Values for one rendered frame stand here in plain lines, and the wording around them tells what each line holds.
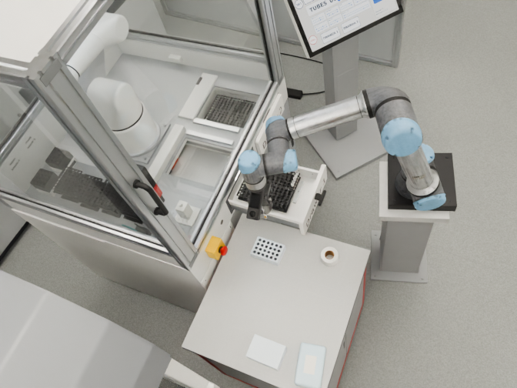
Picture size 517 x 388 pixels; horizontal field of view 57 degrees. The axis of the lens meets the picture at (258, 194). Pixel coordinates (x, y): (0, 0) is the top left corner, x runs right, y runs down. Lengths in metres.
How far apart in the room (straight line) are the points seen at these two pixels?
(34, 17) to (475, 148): 2.63
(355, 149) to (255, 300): 1.48
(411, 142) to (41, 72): 1.02
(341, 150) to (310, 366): 1.66
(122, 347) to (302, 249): 1.05
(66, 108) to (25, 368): 0.54
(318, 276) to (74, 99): 1.21
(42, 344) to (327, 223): 2.09
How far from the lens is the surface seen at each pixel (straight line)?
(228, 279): 2.00
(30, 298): 1.10
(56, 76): 1.08
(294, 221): 1.92
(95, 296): 3.11
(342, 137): 3.17
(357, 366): 2.63
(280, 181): 2.00
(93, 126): 1.19
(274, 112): 2.21
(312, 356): 1.83
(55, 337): 1.09
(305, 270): 1.97
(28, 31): 1.21
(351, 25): 2.42
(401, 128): 1.47
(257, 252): 1.99
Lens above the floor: 2.59
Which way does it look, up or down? 59 degrees down
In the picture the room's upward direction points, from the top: 19 degrees counter-clockwise
